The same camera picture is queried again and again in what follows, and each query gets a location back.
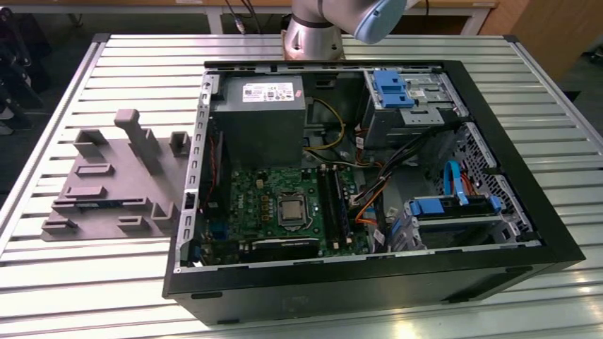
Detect blue RAM stick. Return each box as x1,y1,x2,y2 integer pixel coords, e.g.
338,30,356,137
74,200,145,210

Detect RAM slot black clips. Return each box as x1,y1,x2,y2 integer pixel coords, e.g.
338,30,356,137
316,166,332,248

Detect RAM slot white clips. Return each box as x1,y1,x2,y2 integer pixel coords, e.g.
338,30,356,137
321,165,338,247

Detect silver CPU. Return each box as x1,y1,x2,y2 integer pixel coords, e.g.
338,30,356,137
280,203,306,222

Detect green motherboard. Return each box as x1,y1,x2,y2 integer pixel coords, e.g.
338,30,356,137
197,165,377,264

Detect metal CPU socket cover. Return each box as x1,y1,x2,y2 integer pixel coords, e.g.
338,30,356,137
274,192,312,229

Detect grey power supply unit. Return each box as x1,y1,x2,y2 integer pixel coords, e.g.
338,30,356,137
209,74,309,170

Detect black graphics card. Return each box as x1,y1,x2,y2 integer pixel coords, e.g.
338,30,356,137
237,236,320,264

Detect blue drive bay latch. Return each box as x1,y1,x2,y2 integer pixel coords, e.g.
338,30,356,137
370,70,418,109

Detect hard disk in blue carrier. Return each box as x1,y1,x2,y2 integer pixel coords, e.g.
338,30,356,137
406,195,502,222

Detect metal drive cage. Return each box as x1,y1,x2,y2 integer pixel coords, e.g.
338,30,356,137
361,69,466,149

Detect black PC case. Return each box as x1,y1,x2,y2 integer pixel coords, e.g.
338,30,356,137
161,59,587,325

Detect metal disk bay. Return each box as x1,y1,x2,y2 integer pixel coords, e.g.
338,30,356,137
385,211,524,254

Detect grey parts rack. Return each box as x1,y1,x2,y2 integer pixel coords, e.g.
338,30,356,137
40,108,192,243

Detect brown wooden cabinet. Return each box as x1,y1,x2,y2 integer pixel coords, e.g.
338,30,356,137
478,0,603,84

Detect yellow black wire bundle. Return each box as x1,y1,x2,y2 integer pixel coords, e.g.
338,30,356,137
302,98,348,153

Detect black cable bundle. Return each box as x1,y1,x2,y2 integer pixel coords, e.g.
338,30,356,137
373,121,465,185

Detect blue wire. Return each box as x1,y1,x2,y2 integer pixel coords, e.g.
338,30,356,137
441,160,470,206

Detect black cable silver plug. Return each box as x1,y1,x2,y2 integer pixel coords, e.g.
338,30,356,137
224,0,254,35

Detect wooden desk white frame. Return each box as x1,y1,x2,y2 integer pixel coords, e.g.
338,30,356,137
56,0,500,36

